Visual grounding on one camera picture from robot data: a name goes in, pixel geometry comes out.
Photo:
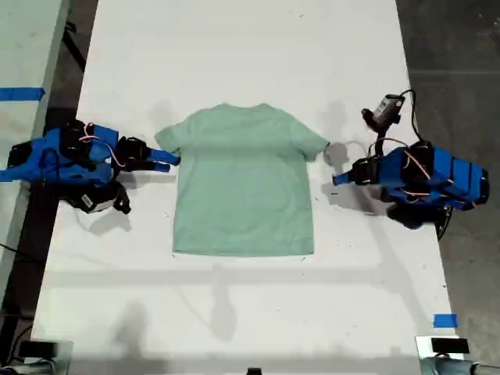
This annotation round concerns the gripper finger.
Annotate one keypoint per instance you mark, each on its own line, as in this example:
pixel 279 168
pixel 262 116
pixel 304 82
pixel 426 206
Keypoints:
pixel 361 168
pixel 148 166
pixel 156 154
pixel 357 181

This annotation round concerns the small black box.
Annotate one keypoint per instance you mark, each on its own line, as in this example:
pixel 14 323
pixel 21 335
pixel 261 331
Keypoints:
pixel 37 348
pixel 449 345

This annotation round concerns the black camera box white label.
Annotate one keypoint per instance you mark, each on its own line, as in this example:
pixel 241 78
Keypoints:
pixel 91 201

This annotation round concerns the black table strut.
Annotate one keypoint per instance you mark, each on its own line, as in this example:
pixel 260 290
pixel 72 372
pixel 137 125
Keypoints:
pixel 76 51

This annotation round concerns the silver corner bracket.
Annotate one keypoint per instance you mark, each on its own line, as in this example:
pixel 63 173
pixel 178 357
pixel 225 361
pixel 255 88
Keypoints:
pixel 422 347
pixel 64 351

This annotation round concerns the black grey camera box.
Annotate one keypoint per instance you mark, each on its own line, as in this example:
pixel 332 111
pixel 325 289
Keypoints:
pixel 388 107

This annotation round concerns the grey tube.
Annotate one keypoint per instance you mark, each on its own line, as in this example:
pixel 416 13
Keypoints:
pixel 449 368
pixel 27 369

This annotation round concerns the short blue tape strip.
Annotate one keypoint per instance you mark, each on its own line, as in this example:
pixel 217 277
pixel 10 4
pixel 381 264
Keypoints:
pixel 7 176

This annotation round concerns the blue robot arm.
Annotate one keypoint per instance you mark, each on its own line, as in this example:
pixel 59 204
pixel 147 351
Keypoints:
pixel 441 168
pixel 35 152

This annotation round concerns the pale side table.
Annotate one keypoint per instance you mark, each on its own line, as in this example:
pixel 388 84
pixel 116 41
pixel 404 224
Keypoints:
pixel 23 47

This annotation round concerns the long blue tape strip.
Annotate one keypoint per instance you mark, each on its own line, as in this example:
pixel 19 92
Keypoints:
pixel 21 94

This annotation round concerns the blue tape patch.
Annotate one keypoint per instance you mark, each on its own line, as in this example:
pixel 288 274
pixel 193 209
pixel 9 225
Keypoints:
pixel 445 320

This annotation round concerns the black stand base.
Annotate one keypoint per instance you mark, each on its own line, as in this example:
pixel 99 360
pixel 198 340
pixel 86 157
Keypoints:
pixel 254 371

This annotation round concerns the pale green T-shirt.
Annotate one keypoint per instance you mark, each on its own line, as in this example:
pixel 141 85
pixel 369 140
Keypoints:
pixel 242 176

